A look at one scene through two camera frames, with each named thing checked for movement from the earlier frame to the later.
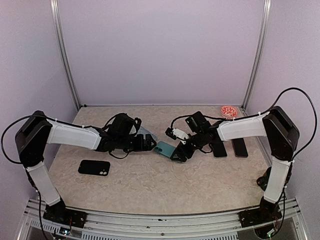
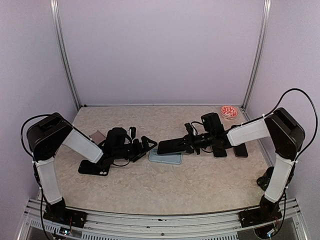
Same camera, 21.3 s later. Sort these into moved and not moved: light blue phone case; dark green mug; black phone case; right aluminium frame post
Moved: light blue phone case
Not moved: right aluminium frame post; dark green mug; black phone case
